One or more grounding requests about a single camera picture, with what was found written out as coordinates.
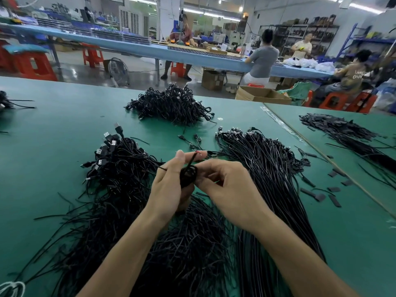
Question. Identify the person's right hand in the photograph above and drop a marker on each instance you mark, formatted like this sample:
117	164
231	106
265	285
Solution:
235	191

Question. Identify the person's left hand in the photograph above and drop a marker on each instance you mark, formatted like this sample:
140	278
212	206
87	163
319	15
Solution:
167	194

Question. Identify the person's right forearm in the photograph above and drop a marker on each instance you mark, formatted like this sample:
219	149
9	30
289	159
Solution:
306	266

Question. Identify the person's left forearm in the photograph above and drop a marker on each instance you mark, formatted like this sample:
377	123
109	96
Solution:
120	263

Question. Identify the scattered dark tie pieces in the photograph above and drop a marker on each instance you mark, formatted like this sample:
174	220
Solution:
335	200

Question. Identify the open cardboard box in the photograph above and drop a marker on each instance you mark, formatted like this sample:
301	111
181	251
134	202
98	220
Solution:
263	94

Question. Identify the small cardboard box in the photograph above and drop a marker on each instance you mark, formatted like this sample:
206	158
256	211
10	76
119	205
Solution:
213	79

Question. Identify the green bag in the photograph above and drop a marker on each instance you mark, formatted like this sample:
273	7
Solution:
299	92

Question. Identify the red plastic stool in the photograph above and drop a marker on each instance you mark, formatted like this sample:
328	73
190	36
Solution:
178	70
335	100
4	55
93	57

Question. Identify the grey floor fan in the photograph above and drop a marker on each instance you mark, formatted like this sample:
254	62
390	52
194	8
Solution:
117	72

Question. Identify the long blue workbench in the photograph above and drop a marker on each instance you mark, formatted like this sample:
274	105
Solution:
159	51

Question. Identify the pile of white bags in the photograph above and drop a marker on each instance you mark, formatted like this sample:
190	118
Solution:
309	63

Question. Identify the metal storage shelf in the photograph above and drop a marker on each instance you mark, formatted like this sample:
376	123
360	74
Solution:
309	35

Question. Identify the white pillar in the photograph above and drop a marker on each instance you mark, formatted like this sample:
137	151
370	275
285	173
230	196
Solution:
168	16

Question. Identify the red stool with blue seat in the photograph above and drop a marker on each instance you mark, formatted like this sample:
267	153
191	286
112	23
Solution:
32	63

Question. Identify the blue metal rack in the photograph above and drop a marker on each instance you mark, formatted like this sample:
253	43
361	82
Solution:
365	40

